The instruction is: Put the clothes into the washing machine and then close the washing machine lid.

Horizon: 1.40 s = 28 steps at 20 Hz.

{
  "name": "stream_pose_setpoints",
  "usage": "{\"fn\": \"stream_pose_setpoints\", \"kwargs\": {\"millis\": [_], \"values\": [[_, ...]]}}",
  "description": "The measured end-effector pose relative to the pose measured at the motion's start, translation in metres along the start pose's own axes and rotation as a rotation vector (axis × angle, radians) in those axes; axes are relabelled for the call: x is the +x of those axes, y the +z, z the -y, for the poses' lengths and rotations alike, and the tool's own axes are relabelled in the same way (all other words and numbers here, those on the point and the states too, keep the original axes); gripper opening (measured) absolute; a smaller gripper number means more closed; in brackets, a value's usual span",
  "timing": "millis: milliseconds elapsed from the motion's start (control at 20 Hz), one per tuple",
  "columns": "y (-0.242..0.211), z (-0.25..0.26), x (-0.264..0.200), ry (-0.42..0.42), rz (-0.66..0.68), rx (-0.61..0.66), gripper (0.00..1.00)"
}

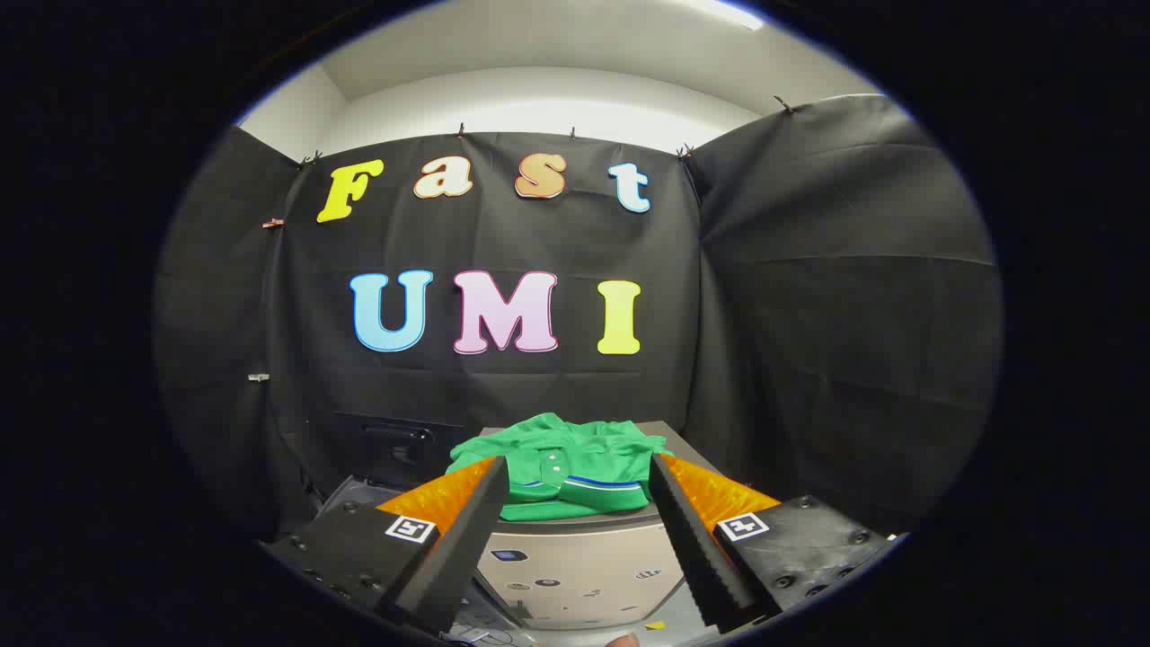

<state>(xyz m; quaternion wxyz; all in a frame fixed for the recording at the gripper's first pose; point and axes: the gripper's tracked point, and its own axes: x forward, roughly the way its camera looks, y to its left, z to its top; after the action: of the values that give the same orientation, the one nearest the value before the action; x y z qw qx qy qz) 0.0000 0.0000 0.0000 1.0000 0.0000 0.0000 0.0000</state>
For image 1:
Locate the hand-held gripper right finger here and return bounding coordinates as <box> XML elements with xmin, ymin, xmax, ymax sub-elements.
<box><xmin>649</xmin><ymin>452</ymin><xmax>904</xmax><ymax>634</ymax></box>

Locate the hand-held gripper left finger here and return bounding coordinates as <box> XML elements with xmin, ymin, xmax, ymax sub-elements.
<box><xmin>261</xmin><ymin>454</ymin><xmax>510</xmax><ymax>634</ymax></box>

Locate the grey washing machine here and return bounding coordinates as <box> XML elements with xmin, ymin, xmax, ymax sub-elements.
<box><xmin>310</xmin><ymin>472</ymin><xmax>531</xmax><ymax>643</ymax></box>

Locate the dark washing machine lid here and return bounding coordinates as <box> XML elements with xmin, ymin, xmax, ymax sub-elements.
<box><xmin>331</xmin><ymin>412</ymin><xmax>470</xmax><ymax>491</ymax></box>

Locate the green polo shirt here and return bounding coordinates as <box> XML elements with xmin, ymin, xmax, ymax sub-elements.
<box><xmin>445</xmin><ymin>412</ymin><xmax>675</xmax><ymax>522</ymax></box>

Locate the black backdrop cloth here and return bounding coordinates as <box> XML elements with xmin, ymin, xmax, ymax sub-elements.
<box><xmin>153</xmin><ymin>94</ymin><xmax>1003</xmax><ymax>540</ymax></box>

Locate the row of black cloth clips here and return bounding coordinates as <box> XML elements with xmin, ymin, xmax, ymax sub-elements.
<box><xmin>299</xmin><ymin>95</ymin><xmax>797</xmax><ymax>170</ymax></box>

